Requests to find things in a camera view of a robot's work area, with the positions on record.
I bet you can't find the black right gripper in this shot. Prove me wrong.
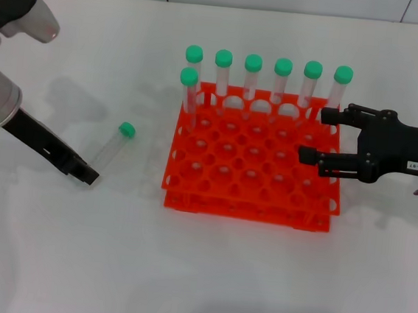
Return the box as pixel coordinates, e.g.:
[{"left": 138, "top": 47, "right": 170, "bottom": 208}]
[{"left": 295, "top": 97, "right": 418, "bottom": 191}]

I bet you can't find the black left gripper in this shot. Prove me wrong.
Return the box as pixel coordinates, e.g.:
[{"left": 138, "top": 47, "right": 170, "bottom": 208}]
[{"left": 0, "top": 107, "right": 106, "bottom": 188}]

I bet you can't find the clear test tube green cap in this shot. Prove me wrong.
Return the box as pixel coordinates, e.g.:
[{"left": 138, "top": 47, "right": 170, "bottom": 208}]
[
  {"left": 180, "top": 43, "right": 206, "bottom": 107},
  {"left": 174, "top": 66, "right": 203, "bottom": 134},
  {"left": 268, "top": 56, "right": 295, "bottom": 125},
  {"left": 238, "top": 53, "right": 265, "bottom": 122},
  {"left": 320, "top": 63, "right": 355, "bottom": 115},
  {"left": 88, "top": 118, "right": 138, "bottom": 175},
  {"left": 295, "top": 59, "right": 325, "bottom": 129},
  {"left": 209, "top": 49, "right": 234, "bottom": 118}
]

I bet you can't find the orange test tube rack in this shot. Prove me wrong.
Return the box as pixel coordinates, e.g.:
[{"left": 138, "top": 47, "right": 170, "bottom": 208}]
[{"left": 157, "top": 78, "right": 352, "bottom": 235}]

